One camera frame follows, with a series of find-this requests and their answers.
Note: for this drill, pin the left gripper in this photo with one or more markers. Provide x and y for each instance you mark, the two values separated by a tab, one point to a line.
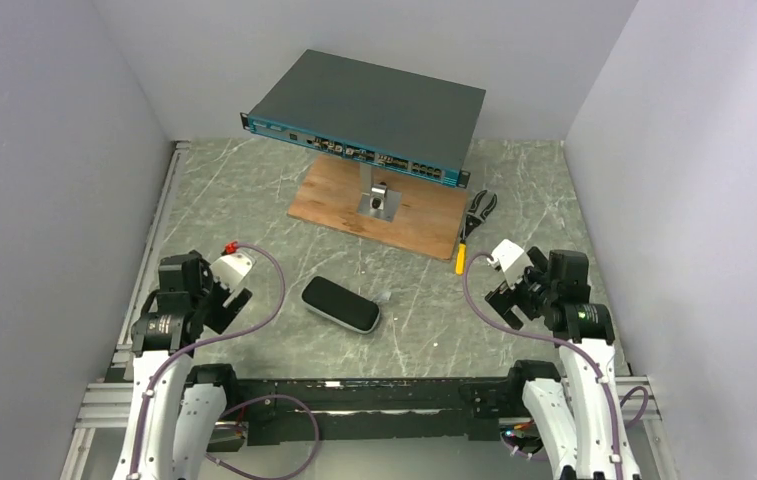
220	301

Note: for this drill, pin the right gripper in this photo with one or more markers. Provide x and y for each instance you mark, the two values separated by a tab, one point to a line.
514	296

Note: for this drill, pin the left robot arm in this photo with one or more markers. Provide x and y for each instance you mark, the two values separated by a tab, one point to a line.
176	403

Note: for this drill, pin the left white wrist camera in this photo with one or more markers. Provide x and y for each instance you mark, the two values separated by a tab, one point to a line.
230	270

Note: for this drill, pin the teal network switch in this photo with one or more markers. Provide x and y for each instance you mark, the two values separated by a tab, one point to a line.
375	115

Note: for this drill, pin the black handled pliers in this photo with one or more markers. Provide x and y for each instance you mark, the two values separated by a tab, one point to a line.
482	205

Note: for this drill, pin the grey black umbrella case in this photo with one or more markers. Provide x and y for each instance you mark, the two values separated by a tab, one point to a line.
343	307

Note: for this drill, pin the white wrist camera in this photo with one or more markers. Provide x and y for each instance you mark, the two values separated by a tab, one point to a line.
508	258
230	270

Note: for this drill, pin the wooden base board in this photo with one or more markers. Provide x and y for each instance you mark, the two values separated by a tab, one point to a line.
427	222

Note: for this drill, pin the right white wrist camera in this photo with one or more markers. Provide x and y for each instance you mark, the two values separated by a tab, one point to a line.
508	258

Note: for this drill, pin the yellow handled screwdriver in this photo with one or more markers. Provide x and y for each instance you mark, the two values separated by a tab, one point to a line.
461	255

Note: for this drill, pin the metal stand bracket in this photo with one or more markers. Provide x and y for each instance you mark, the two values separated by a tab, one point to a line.
377	200

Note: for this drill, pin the aluminium frame rail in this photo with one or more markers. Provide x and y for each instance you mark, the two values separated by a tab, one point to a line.
106	402

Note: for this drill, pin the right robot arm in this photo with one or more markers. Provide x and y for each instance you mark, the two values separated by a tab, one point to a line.
574	407

